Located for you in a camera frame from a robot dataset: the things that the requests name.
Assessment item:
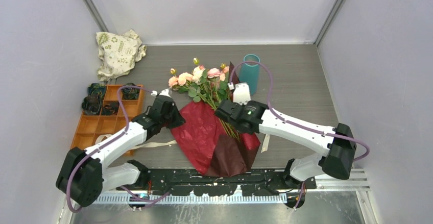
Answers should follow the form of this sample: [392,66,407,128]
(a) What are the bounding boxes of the cream printed ribbon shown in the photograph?
[95,134,177,150]

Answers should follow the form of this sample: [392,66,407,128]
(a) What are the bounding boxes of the dark red wrapping paper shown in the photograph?
[171,61,261,178]

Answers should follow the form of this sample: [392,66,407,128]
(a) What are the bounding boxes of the pink flower bouquet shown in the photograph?
[168,57,241,141]

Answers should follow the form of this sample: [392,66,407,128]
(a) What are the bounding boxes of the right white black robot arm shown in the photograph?
[214,100,356,189]

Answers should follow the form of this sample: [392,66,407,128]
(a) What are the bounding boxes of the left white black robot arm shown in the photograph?
[55,92,185,207]

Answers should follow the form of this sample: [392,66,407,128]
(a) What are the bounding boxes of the teal cylindrical vase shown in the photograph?
[238,54,260,95]

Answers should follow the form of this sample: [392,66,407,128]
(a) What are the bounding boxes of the dark rolled item top-right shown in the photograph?
[122,83,140,100]

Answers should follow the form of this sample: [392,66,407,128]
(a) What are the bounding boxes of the dark rolled item left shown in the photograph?
[82,95,102,115]

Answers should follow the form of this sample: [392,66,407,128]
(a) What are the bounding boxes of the dark rolled item top-left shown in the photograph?
[87,83,107,98]

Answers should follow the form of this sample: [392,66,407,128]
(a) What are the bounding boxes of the orange compartment tray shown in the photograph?
[70,85,145,150]

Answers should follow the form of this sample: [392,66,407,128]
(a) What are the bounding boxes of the cream printed cloth bag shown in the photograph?
[95,29,147,82]

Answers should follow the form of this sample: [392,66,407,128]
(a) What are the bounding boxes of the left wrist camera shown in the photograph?
[151,89,172,97]

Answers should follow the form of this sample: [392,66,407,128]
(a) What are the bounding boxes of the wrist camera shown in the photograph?
[151,89,172,97]
[228,83,251,105]

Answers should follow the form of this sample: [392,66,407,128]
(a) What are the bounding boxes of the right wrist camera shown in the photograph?
[228,83,251,105]

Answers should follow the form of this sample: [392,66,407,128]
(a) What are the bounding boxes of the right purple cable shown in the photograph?
[228,61,370,210]

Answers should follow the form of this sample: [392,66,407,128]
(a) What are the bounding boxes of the purple cable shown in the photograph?
[66,85,172,214]
[228,61,370,210]

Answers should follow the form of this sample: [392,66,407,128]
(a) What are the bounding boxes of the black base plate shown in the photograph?
[127,168,301,196]

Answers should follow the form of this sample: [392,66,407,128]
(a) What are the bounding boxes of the aluminium rail frame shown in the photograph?
[84,168,370,208]

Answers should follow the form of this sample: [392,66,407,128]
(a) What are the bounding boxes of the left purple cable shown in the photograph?
[66,85,172,214]

